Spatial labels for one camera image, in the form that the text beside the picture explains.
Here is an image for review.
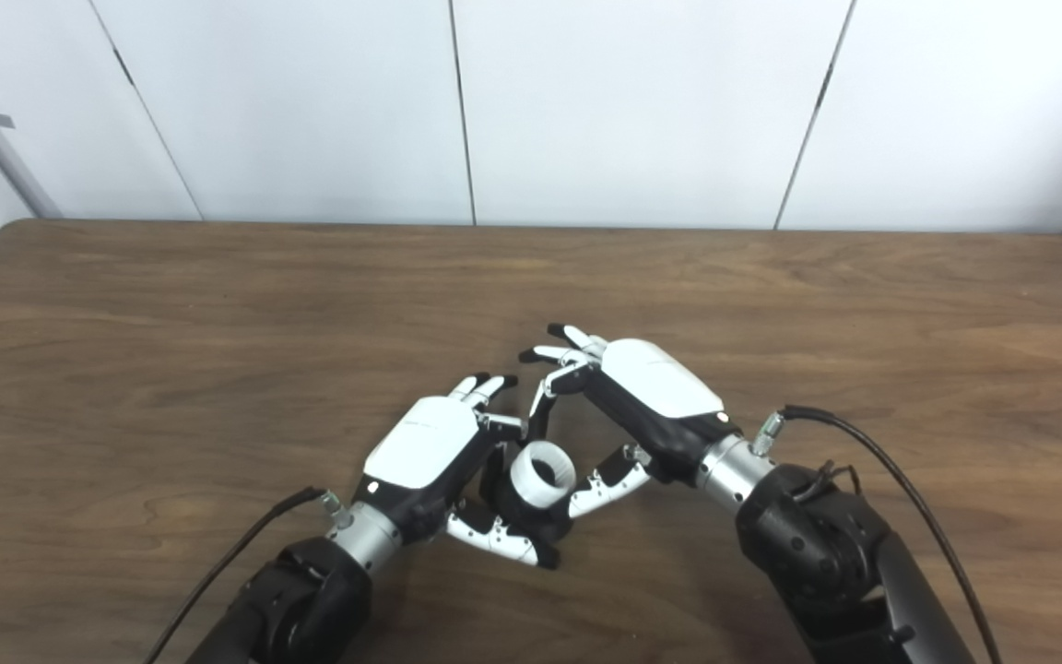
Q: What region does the round black part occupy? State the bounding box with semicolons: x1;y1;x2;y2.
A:
480;461;578;554

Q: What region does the white plastic ring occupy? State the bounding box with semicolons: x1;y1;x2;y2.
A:
509;441;578;511

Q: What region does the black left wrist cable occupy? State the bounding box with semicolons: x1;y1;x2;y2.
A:
142;487;348;664

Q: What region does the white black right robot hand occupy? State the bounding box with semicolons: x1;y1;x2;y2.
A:
518;323;744;519

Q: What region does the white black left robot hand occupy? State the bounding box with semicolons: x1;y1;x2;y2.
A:
351;373;561;569

